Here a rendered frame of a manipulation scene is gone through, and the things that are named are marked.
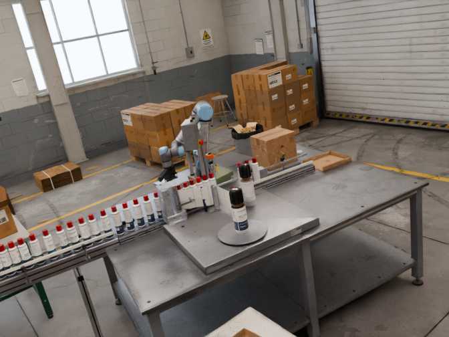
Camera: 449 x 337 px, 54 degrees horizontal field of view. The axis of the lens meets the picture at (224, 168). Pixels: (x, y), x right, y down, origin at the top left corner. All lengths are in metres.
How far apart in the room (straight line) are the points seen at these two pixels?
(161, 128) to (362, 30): 3.46
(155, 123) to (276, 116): 1.92
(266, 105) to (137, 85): 3.00
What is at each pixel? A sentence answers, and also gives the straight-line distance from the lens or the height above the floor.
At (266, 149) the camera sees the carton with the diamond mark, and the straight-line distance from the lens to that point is 3.60.
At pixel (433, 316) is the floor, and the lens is 3.44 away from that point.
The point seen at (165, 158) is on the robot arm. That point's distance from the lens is 3.42.
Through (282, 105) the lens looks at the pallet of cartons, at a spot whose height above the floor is 0.59.
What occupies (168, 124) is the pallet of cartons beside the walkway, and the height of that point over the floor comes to 0.70.
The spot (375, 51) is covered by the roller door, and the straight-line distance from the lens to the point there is 7.33.
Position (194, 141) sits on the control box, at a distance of 3.06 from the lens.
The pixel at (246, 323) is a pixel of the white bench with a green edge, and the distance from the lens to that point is 2.16.
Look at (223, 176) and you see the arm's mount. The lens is 3.59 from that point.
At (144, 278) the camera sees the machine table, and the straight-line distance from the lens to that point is 2.60.
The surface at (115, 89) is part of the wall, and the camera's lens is 8.67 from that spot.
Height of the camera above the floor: 2.18
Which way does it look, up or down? 20 degrees down
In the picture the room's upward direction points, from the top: 10 degrees counter-clockwise
